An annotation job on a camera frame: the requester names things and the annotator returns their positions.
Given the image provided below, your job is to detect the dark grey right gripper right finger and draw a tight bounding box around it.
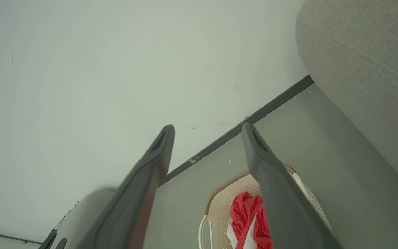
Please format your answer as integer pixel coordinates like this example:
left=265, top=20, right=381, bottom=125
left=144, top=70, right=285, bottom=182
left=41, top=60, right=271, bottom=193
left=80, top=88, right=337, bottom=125
left=242, top=123, right=343, bottom=249

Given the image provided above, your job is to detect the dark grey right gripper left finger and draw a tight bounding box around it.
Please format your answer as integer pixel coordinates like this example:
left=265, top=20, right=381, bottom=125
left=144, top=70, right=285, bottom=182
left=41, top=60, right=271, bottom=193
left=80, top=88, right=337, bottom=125
left=76, top=125, right=175, bottom=249

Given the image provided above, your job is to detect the grey fabric sofa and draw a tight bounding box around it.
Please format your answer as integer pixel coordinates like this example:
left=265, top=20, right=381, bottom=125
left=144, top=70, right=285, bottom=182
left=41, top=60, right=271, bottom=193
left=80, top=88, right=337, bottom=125
left=296, top=0, right=398, bottom=199

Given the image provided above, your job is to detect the red garment with white stripes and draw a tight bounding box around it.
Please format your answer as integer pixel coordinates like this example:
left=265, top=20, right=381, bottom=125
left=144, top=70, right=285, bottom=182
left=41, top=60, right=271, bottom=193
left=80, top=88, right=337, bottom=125
left=226, top=191, right=274, bottom=249

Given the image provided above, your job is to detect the beige perforated plastic laundry basket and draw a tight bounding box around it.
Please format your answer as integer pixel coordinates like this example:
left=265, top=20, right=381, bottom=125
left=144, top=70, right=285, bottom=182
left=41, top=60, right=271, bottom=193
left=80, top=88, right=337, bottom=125
left=198, top=163, right=334, bottom=249

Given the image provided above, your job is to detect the black baseboard strip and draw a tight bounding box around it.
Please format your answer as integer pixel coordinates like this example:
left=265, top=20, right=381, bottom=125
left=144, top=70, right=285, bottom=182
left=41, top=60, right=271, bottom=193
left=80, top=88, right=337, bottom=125
left=158, top=74, right=314, bottom=187

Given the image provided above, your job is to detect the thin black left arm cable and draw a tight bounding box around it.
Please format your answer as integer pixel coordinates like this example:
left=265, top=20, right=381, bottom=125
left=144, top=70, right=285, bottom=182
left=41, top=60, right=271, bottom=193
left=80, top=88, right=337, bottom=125
left=52, top=200, right=80, bottom=231

